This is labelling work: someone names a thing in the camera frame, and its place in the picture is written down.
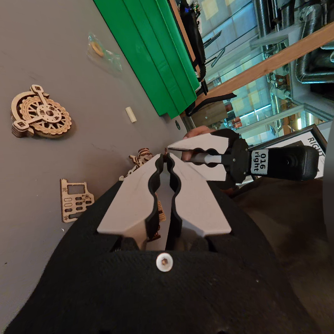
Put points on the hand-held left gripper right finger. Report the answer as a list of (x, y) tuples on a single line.
[(201, 206)]

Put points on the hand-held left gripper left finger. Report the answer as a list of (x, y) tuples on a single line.
[(130, 206)]

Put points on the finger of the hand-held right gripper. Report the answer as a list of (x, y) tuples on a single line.
[(216, 173), (206, 142)]

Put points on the wooden motorcycle model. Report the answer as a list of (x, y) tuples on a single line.
[(142, 158)]

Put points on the grey desk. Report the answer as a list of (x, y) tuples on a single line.
[(52, 39)]

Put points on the person's right hand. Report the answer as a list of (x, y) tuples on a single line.
[(198, 131)]

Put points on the white framed sign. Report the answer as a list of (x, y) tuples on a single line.
[(310, 141)]

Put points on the person's brown clothing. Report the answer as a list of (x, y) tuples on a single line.
[(287, 234)]

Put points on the small cream cylinder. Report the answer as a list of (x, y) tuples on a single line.
[(131, 114)]

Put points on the wooden beam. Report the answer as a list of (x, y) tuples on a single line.
[(261, 70)]

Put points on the silver ventilation ducts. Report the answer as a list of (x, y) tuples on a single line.
[(313, 65)]

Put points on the green plastic crate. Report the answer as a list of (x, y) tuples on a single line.
[(156, 52)]

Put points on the black office chair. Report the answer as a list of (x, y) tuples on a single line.
[(193, 26)]

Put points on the clear plastic bag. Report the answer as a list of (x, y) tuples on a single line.
[(109, 56)]

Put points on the wooden wheel assembly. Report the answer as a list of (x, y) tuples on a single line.
[(34, 118)]

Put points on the small wooden frame piece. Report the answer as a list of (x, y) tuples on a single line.
[(63, 201)]

